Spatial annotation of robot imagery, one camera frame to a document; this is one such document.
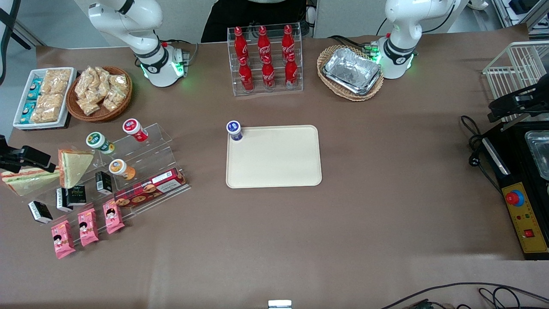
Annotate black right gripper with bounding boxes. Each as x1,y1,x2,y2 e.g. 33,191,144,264
0,136,57,173

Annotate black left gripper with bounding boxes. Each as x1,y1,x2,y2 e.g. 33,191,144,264
488,74,549,123

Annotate plastic-wrapped triangle sandwich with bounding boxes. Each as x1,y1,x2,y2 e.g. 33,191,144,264
1,167,60,197
57,148,94,189

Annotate beige plastic tray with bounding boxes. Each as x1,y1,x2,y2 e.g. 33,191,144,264
226,125,323,189

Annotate white rectangular dish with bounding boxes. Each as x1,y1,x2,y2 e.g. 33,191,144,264
13,67,78,130

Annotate black and white carton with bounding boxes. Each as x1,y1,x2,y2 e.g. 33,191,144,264
56,188,73,213
28,201,53,224

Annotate black carton green print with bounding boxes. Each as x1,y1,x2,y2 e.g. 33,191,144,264
65,185,87,206

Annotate blue snack pack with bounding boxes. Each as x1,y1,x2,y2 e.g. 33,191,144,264
19,101,37,125
27,78,43,101

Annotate rice cracker pack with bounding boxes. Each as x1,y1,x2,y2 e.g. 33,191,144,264
31,94,65,124
42,69,72,96

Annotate steel pan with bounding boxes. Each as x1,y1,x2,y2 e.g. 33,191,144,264
525,130,549,181

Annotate green-lid yogurt cup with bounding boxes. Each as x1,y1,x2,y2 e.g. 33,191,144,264
85,132,115,155

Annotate black sealing machine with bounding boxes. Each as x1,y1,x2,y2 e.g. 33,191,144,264
480,121,549,261

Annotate small black carton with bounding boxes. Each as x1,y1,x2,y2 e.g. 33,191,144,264
95,171,113,194

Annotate clear bag of puffed snacks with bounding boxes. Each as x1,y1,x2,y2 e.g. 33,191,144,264
75,69,97,99
88,66,111,93
102,88,126,112
76,98,100,116
108,74,129,93

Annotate orange-lid yogurt cup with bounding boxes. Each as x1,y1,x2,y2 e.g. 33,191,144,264
108,159,136,181

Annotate brown wicker snack basket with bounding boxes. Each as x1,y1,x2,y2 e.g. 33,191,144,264
66,66,133,123

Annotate pink snack pack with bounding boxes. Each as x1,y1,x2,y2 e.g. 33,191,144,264
51,220,76,259
103,199,125,234
78,208,100,247

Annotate red-lid yogurt cup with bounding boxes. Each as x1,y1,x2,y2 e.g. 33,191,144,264
122,118,149,142

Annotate metal equipment rack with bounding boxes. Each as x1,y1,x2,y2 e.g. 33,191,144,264
491,0,549,30

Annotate red cookie box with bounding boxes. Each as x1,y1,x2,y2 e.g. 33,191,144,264
114,168,188,209

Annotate clear acrylic tiered stand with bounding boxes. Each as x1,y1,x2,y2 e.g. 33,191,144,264
19,123,191,246

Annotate black metal bar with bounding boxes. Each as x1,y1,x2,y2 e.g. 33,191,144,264
0,8,31,50

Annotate brown table cover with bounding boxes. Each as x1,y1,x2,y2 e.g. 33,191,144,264
0,24,549,309

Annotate light wicker basket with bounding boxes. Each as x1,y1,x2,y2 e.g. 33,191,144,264
317,45,385,102

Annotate aluminium foil container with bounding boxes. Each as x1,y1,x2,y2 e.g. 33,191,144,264
323,47,382,96

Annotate blue-lid yogurt cup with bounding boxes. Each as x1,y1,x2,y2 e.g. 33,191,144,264
226,121,244,142

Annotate red cola bottle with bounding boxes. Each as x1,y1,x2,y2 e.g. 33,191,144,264
234,27,249,61
282,24,296,58
262,56,276,90
238,57,254,92
257,26,271,61
285,53,299,88

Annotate clear acrylic bottle rack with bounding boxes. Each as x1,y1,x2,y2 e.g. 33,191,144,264
227,23,304,97

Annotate person in black clothes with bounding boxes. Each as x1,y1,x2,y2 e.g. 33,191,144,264
201,0,308,43

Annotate white wire basket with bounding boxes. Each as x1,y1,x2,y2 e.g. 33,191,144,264
483,41,549,123

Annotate black power cable with plug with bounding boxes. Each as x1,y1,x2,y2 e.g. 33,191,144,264
461,115,502,194

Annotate black base cables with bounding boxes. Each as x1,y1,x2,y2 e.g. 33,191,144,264
328,34,378,54

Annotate long black cable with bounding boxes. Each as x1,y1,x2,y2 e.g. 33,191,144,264
380,282,549,309

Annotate grey base cable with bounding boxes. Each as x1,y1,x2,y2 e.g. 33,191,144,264
163,39,200,65

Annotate looped black cable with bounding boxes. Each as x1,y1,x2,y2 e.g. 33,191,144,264
478,287,549,309

